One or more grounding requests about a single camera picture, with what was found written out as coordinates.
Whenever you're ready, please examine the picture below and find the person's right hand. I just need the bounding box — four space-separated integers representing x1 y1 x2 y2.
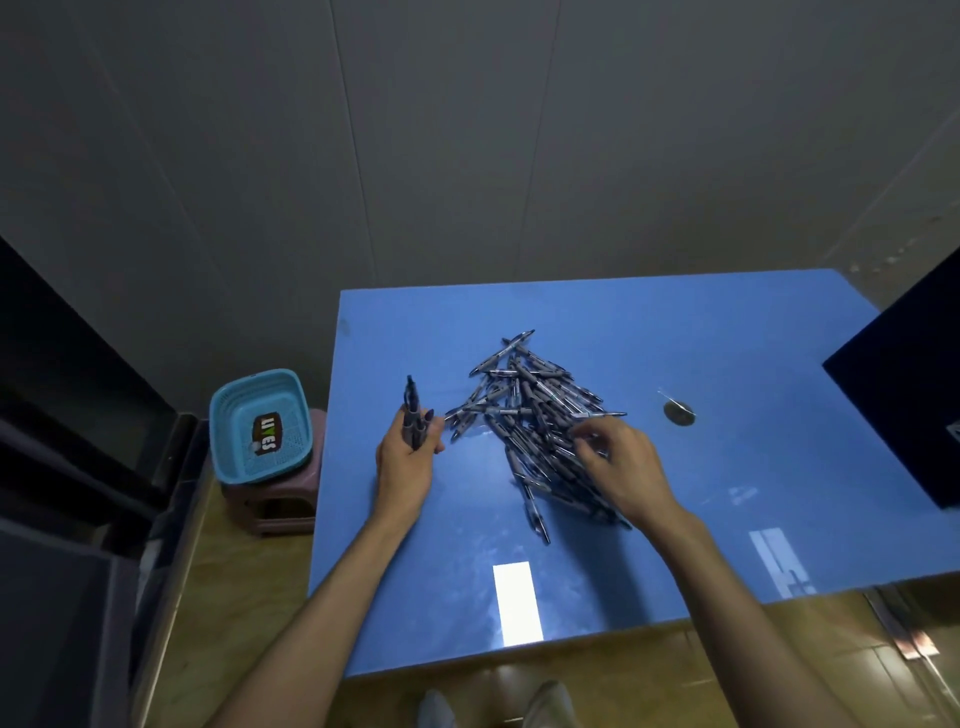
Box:
568 416 706 538

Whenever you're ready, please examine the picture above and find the person's left hand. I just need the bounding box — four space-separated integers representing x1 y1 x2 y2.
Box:
372 408 448 531

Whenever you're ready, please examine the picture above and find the pile of grey pens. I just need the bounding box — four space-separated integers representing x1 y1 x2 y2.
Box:
442 328 633 547

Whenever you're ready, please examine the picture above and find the black tiered pen display stand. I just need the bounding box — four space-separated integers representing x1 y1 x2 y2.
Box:
821 247 960 511

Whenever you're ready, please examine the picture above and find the person's right forearm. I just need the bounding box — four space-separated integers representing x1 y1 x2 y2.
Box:
652 517 856 728

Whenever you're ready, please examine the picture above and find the person's left forearm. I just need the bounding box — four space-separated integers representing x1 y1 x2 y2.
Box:
209 509 418 728

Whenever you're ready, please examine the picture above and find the person's left grey shoe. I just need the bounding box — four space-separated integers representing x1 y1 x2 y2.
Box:
416 688 457 728

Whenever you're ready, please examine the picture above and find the person's grey shoe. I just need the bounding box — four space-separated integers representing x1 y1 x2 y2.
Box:
521 679 577 728
416 688 457 728

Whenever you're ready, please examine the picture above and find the person's right grey shoe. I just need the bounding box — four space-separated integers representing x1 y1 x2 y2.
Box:
521 679 577 728

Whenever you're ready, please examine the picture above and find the small round metal disc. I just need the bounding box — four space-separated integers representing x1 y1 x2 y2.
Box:
657 388 697 428

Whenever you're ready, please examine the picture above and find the brown plastic stool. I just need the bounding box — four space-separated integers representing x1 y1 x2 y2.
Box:
223 408 329 538

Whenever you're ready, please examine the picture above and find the blue plastic basket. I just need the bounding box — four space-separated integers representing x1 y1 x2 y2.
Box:
208 368 315 487

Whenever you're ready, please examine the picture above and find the blue table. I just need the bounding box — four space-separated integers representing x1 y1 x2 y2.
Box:
307 268 960 680

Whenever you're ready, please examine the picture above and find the black shelf unit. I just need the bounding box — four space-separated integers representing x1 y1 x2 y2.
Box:
0 236 211 728

